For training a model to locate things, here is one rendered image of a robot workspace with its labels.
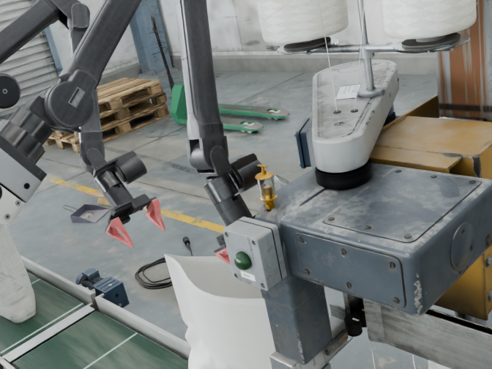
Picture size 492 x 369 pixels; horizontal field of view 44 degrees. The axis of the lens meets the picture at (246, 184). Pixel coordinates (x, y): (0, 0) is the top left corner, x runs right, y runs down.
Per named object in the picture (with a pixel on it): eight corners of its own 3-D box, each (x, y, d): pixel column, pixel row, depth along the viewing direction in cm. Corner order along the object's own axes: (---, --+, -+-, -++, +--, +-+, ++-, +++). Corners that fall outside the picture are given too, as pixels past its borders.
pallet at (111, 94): (35, 121, 673) (31, 108, 667) (127, 88, 739) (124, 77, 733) (67, 128, 612) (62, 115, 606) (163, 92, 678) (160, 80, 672)
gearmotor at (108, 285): (71, 302, 292) (61, 275, 286) (97, 286, 301) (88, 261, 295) (104, 320, 271) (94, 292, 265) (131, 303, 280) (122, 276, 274)
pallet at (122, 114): (40, 132, 677) (36, 121, 672) (127, 99, 751) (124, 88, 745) (77, 140, 618) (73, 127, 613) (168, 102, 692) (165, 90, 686)
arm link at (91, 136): (66, 21, 164) (66, 2, 154) (88, 22, 166) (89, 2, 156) (81, 175, 157) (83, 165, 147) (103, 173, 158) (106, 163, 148)
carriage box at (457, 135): (369, 285, 124) (349, 142, 112) (449, 214, 144) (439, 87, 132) (486, 321, 106) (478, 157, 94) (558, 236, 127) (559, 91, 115)
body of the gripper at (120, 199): (149, 198, 151) (133, 176, 153) (116, 214, 145) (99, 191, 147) (143, 211, 156) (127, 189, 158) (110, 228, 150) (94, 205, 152)
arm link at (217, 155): (186, 151, 124) (208, 149, 116) (229, 130, 129) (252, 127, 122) (207, 204, 126) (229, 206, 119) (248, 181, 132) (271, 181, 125)
